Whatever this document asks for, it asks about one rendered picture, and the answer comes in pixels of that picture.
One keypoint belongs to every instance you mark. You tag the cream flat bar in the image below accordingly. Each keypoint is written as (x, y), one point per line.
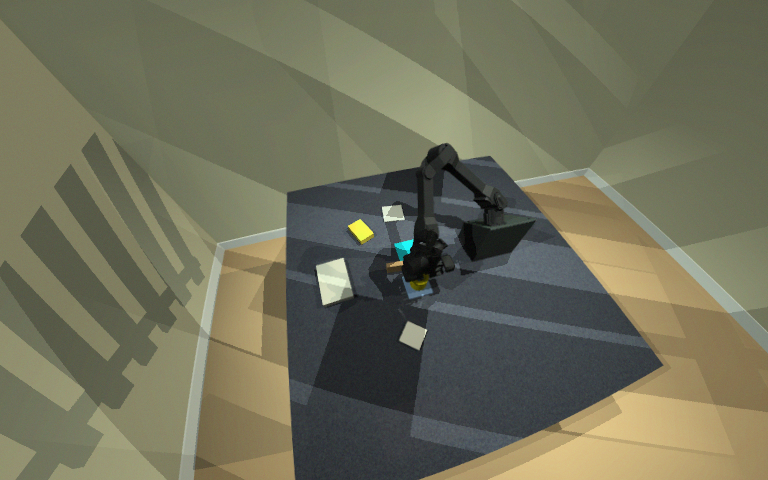
(334, 282)

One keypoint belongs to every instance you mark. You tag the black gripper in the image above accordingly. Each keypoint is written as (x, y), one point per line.
(432, 270)

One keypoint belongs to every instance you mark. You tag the tan wooden bar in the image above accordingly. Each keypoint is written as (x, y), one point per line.
(394, 266)

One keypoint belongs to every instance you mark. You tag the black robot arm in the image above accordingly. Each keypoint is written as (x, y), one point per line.
(426, 227)

